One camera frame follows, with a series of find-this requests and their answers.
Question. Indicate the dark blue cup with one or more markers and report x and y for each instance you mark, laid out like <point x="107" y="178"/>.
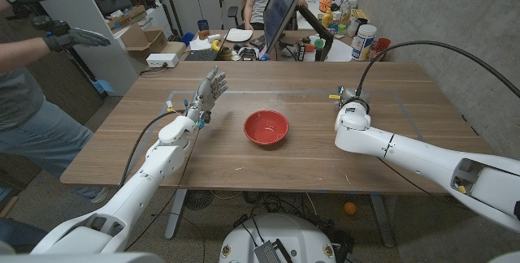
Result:
<point x="203" y="24"/>

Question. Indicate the round black fan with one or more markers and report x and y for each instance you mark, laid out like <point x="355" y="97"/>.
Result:
<point x="199" y="199"/>

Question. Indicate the white shelf unit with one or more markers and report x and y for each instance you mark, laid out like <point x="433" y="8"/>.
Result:
<point x="97" y="60"/>

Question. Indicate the tilted computer monitor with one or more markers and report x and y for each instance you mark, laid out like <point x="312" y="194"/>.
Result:
<point x="280" y="7"/>

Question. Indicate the black laptop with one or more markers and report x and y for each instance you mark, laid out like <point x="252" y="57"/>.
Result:
<point x="202" y="55"/>

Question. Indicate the white plate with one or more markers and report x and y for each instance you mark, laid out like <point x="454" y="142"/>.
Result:
<point x="239" y="35"/>

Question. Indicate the flat tan cardboard box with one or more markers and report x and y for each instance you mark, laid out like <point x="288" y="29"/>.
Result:
<point x="174" y="48"/>

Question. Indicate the blue bin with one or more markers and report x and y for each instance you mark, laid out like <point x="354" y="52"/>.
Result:
<point x="187" y="38"/>

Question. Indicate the black office chair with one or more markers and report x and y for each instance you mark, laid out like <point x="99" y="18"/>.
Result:
<point x="232" y="11"/>

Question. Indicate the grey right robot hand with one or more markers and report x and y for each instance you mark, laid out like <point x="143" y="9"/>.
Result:
<point x="351" y="94"/>

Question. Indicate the white power box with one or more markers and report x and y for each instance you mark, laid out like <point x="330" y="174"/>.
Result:
<point x="162" y="60"/>

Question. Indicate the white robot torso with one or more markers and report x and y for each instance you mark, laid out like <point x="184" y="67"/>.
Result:
<point x="284" y="230"/>

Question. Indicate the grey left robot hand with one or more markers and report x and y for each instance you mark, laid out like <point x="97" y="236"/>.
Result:
<point x="203" y="98"/>

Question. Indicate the open cardboard box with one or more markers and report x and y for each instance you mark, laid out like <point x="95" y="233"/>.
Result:
<point x="142" y="44"/>

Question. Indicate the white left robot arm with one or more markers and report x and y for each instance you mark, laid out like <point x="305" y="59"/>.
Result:
<point x="158" y="165"/>

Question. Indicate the operator right forearm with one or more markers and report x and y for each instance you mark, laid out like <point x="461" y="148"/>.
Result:
<point x="20" y="54"/>

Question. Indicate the red bowl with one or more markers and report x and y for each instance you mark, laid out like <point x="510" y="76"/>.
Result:
<point x="266" y="129"/>

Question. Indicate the cluttered wooden desk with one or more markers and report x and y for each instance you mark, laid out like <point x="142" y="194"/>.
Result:
<point x="302" y="35"/>

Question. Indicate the black white game controller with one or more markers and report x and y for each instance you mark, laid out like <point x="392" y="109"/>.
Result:
<point x="248" y="53"/>

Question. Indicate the black device on torso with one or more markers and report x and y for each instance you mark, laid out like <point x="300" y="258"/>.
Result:
<point x="268" y="251"/>

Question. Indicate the printed cardboard box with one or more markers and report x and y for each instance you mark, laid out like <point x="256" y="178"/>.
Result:
<point x="128" y="17"/>

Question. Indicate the gloved right operator hand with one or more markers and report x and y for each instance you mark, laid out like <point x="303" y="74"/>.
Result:
<point x="65" y="37"/>

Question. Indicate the small orange basketball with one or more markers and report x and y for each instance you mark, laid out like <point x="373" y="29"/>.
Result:
<point x="325" y="5"/>

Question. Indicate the standing person in jeans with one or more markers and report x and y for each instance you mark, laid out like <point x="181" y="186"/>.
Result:
<point x="24" y="125"/>

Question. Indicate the black drink can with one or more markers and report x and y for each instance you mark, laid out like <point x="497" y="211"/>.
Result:
<point x="301" y="53"/>

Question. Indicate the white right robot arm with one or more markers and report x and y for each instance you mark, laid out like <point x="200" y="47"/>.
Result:
<point x="406" y="149"/>

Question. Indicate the yellow bottle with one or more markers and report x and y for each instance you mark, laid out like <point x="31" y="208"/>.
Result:
<point x="327" y="19"/>

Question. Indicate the white tub blue label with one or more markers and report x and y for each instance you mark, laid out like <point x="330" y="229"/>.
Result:
<point x="362" y="44"/>

